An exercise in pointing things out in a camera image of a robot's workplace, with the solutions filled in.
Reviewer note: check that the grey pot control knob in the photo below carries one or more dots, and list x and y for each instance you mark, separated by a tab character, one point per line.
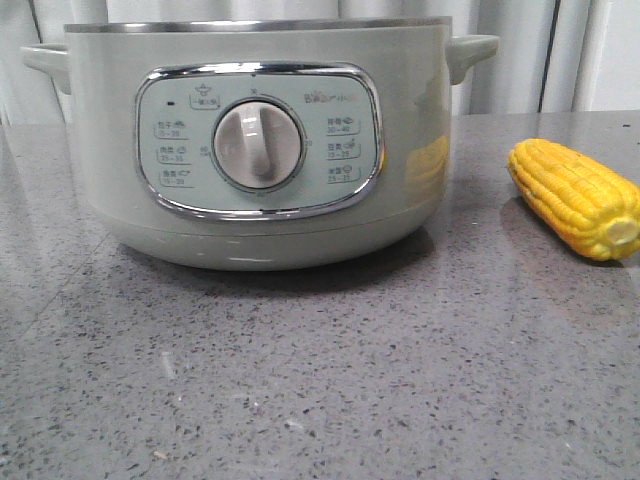
257	145

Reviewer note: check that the pale green electric pot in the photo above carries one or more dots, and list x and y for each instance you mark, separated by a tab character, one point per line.
371	98

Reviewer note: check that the yellow corn cob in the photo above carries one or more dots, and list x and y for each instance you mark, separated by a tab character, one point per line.
593	209

